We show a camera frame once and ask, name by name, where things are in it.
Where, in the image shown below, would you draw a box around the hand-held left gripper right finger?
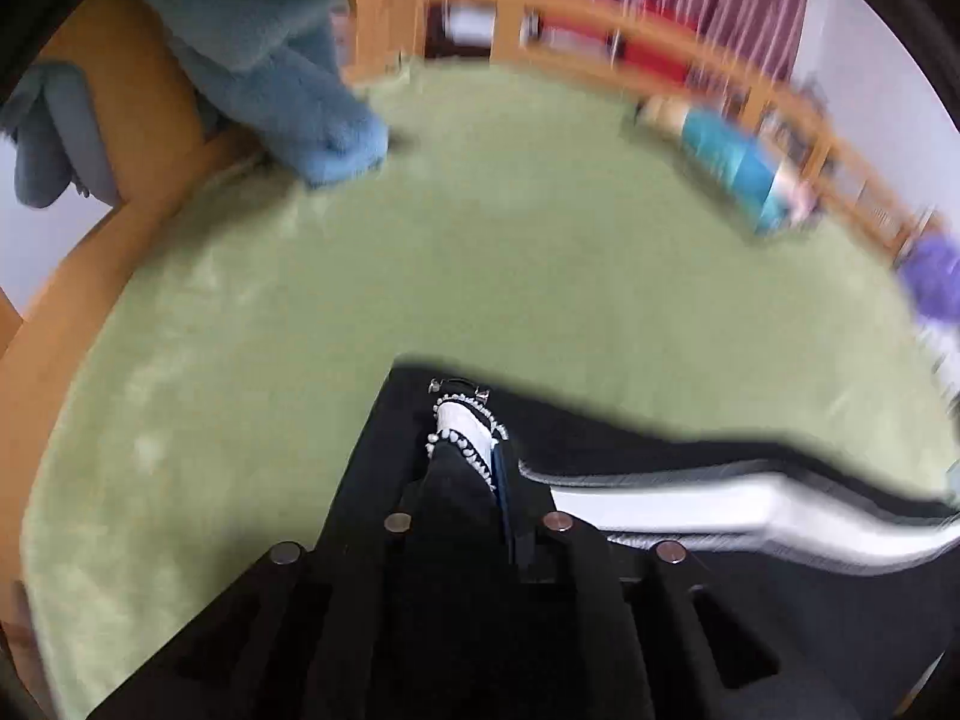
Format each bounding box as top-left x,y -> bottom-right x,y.
496,448 -> 865,720

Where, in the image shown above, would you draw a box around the blue and white plush toy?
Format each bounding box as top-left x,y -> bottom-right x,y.
636,92 -> 817,235

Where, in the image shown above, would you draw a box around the blue plush blanket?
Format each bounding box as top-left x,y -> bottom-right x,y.
124,0 -> 500,190

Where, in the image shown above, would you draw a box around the green fleece blanket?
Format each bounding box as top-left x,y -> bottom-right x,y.
19,58 -> 960,720

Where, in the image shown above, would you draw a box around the red object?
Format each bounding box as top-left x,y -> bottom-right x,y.
621,4 -> 700,85

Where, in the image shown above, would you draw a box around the wooden bed frame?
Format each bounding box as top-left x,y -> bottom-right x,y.
0,0 -> 947,720

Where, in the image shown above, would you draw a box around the purple plush toy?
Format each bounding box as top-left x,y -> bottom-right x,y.
898,231 -> 960,317

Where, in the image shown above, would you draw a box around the black pants with white stripe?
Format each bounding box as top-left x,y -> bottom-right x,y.
322,364 -> 960,720

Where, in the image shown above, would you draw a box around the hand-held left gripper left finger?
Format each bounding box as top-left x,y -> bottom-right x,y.
88,511 -> 422,720

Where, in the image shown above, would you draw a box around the grey-blue cloth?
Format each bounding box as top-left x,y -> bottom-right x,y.
0,62 -> 122,209

